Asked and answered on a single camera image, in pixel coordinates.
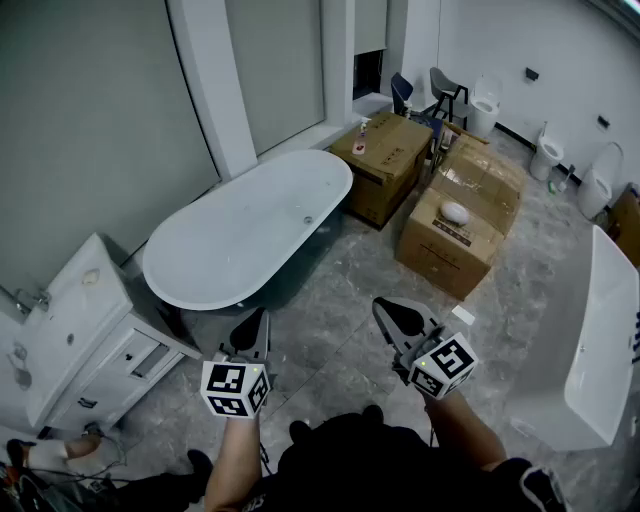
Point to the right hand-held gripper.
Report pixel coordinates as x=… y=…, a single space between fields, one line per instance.
x=442 y=365

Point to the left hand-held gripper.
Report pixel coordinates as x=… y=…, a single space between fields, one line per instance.
x=227 y=385

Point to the person's left forearm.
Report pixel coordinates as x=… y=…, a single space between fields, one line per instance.
x=232 y=460

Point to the white oval bathtub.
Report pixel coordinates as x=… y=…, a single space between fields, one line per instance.
x=240 y=235

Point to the white rectangular bathtub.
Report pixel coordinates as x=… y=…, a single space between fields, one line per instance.
x=600 y=325

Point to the white paper sheet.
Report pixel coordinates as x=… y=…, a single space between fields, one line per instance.
x=463 y=314

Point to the cardboard box with dark label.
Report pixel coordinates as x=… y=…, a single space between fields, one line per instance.
x=445 y=255

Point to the person's black shoe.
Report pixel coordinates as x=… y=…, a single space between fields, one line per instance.
x=299 y=431
x=372 y=415

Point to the white oval pebble-shaped object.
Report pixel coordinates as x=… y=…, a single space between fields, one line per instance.
x=454 y=213

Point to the person's black shirt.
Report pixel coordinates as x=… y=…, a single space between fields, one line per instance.
x=360 y=470

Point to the cardboard box with printed symbols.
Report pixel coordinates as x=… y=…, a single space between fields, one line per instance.
x=387 y=155

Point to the white vanity cabinet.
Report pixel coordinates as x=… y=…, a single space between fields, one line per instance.
x=85 y=320

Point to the tape-wrapped cardboard box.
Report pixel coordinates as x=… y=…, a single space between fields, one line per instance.
x=482 y=170

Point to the small beige soap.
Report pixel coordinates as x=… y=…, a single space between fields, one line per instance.
x=91 y=276

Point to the red label packet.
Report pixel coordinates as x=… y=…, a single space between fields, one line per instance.
x=358 y=147

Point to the clear pink bottle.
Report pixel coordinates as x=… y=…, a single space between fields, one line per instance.
x=363 y=129

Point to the green bottle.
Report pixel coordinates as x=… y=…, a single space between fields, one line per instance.
x=551 y=187

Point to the white toilet brush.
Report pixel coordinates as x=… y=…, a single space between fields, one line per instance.
x=565 y=182

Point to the white toilet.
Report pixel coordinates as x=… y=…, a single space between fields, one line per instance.
x=485 y=102
x=546 y=152
x=600 y=185

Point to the chrome faucet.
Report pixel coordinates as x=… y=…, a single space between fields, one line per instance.
x=32 y=300

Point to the blue chair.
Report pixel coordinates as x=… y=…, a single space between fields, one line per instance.
x=401 y=90

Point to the grey chair with black legs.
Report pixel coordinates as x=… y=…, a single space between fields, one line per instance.
x=442 y=82

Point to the grey roller blind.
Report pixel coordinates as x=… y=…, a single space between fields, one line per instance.
x=90 y=125
x=277 y=70
x=370 y=25

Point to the black wall-mounted holder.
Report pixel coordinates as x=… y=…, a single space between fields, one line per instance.
x=531 y=74
x=603 y=121

